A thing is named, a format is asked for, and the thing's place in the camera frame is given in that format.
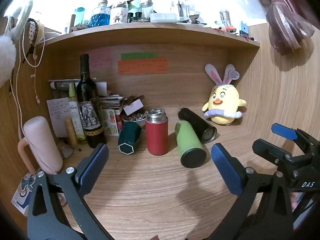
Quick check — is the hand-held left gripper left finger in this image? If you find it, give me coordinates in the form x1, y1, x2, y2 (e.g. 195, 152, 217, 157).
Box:
26, 142, 113, 240

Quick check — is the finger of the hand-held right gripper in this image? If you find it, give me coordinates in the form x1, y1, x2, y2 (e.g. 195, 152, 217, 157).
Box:
252, 139, 292, 166
271, 123, 320, 155

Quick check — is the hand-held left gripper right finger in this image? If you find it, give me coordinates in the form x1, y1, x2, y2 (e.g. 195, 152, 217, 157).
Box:
207, 142, 294, 240

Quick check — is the red thermos cup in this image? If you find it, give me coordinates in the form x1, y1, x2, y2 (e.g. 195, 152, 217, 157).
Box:
145, 108, 169, 156

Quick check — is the light green thermos cup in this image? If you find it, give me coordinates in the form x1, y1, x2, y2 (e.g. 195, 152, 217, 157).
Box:
174, 120, 206, 169

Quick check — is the dark green hexagonal cup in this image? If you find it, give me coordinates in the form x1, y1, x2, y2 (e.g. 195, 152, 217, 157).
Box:
118, 121, 142, 155

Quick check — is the black thermos cup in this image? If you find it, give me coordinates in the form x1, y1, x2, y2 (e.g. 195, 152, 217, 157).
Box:
177, 107, 217, 144

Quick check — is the teal cup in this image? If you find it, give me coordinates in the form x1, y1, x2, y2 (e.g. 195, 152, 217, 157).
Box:
74, 7, 86, 26

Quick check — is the yellow tube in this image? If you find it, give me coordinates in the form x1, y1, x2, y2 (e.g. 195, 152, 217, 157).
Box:
64, 118, 78, 146

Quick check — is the green spray bottle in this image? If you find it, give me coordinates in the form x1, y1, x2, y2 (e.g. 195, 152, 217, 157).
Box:
68, 82, 86, 140

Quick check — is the white bowl of small things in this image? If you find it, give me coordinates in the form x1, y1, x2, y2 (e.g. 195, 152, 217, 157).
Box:
122, 113, 147, 128

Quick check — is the dark wine bottle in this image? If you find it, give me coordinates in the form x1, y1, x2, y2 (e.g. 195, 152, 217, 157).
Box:
76, 54, 107, 149

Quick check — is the white handwritten note paper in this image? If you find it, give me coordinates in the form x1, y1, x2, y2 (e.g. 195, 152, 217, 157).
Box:
46, 97, 73, 138

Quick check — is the yellow chick plush toy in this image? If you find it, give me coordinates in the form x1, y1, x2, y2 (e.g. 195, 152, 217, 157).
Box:
202, 64, 247, 126

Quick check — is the pile of papers and books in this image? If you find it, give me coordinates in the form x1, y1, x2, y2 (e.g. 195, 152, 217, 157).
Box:
48, 79, 124, 110

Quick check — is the white card box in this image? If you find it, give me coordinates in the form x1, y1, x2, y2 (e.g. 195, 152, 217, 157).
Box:
123, 99, 145, 116

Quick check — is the blue and white sticker card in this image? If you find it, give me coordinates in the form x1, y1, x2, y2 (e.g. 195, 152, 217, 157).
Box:
11, 172, 38, 216

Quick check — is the pink sticky note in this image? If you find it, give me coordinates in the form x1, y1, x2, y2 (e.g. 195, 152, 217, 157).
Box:
88, 49, 112, 69

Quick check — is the orange sticky note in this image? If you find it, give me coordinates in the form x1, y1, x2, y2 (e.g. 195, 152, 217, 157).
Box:
118, 58, 168, 75

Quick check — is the pink tied curtain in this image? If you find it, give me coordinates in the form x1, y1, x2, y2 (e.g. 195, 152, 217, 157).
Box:
230, 0, 316, 56

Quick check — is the green sticky note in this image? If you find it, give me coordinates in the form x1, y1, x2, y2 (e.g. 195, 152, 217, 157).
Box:
121, 52, 157, 60

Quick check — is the white fluffy plush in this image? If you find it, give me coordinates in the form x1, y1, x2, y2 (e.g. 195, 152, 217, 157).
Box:
0, 35, 16, 87

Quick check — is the wooden shelf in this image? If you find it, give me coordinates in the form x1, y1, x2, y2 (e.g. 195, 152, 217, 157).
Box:
37, 21, 261, 54

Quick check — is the dotted headband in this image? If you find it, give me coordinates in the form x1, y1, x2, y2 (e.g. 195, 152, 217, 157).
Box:
22, 18, 39, 64

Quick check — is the blue glass bottle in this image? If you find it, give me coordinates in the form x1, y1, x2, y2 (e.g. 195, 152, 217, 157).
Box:
90, 0, 111, 27

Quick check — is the white bottle with cork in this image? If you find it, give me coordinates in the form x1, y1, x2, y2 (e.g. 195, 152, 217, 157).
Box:
111, 0, 129, 25

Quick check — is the white lidded box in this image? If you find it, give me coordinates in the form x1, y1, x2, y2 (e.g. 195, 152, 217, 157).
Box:
150, 12, 177, 23

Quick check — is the pink jug with handle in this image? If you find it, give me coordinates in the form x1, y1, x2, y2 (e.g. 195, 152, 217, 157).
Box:
17, 116, 63, 175

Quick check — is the white cable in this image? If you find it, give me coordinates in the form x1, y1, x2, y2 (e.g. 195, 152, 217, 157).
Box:
6, 15, 45, 140

